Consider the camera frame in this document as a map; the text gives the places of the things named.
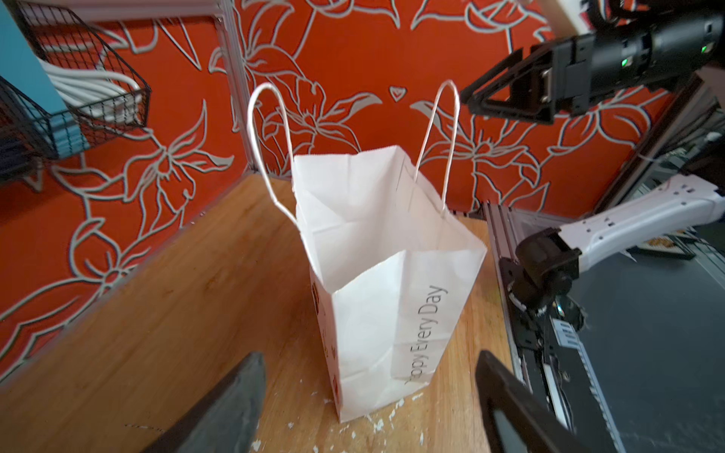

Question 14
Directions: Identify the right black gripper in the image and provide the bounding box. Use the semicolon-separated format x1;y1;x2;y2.
460;30;651;125

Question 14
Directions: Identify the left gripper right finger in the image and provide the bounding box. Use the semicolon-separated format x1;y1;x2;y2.
475;350;586;452

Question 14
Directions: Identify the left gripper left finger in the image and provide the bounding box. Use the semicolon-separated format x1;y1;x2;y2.
145;351;266;452

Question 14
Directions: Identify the white paper bag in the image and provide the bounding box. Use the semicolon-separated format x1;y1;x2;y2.
245;78;489;424

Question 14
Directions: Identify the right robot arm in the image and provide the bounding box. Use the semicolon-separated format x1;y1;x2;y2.
460;1;724;311

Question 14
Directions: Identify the light blue box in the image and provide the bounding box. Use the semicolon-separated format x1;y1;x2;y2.
1;1;89;160

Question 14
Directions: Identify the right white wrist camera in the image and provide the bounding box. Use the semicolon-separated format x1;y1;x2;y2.
534;0;591;38

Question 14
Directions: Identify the white cable bundle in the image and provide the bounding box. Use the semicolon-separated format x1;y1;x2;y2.
36;55;143;126

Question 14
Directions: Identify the black wire wall basket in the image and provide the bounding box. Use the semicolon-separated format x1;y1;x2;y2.
1;1;151;183

